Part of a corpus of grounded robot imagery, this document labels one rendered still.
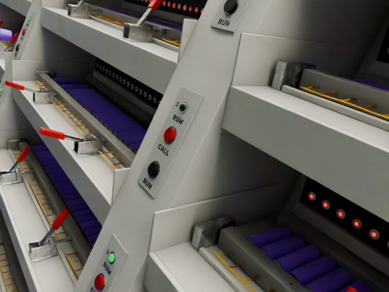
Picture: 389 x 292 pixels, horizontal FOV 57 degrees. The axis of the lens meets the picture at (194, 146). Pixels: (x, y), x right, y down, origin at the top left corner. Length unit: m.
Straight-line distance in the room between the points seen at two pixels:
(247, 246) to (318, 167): 0.14
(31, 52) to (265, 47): 0.72
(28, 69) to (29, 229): 0.43
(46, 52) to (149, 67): 0.55
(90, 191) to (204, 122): 0.23
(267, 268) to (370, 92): 0.19
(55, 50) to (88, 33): 0.33
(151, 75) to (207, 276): 0.26
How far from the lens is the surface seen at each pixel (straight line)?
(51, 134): 0.57
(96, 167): 0.56
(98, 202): 0.51
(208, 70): 0.39
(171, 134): 0.39
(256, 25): 0.37
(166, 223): 0.38
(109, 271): 0.45
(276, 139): 0.32
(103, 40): 0.63
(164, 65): 0.46
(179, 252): 0.40
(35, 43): 1.00
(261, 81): 0.38
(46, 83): 0.93
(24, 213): 0.78
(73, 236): 0.68
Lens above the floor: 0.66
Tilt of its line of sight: 8 degrees down
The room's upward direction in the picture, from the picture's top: 26 degrees clockwise
